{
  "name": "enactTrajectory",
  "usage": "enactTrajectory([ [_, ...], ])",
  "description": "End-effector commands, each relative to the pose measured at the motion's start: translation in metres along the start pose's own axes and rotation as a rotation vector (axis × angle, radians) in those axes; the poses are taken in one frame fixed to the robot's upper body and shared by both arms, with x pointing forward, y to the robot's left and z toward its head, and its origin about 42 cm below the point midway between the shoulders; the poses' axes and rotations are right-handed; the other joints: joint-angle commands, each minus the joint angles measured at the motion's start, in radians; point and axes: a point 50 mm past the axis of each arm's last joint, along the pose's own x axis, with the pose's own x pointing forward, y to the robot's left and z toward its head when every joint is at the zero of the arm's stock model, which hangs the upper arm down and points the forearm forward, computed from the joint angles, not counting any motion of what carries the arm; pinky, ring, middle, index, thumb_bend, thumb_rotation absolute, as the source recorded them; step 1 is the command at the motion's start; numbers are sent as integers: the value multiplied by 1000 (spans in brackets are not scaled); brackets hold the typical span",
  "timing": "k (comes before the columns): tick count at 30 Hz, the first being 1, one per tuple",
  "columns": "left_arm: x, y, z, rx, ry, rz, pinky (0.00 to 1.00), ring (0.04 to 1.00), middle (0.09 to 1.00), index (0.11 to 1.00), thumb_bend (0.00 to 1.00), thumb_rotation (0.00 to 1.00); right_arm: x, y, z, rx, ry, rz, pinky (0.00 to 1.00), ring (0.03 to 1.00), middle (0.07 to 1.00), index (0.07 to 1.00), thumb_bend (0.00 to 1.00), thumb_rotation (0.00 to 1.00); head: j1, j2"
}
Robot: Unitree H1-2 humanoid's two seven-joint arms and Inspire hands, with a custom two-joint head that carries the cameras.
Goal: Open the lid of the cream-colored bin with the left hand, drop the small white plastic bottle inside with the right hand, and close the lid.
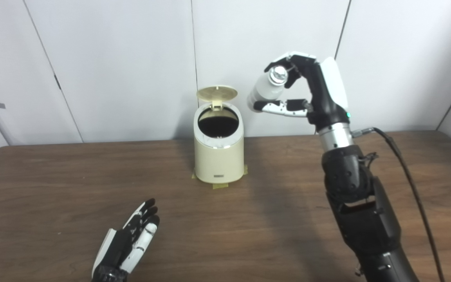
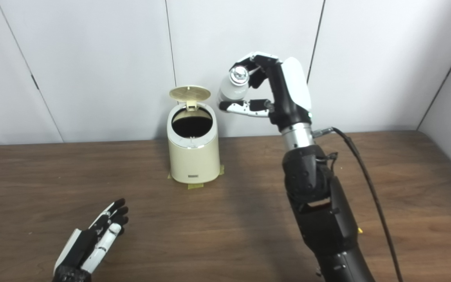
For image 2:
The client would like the small white plastic bottle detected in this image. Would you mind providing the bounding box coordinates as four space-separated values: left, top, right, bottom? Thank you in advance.
218 66 250 103

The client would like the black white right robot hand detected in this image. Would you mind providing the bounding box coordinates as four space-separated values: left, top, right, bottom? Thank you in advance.
217 51 313 132

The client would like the cream round bin lid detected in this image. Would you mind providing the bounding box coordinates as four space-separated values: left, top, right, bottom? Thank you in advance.
169 85 211 112

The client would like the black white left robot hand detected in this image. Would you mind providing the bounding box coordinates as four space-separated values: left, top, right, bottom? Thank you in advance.
52 198 129 282

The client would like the cream-colored round bin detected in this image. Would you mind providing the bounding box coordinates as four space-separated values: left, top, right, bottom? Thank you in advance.
167 101 221 184

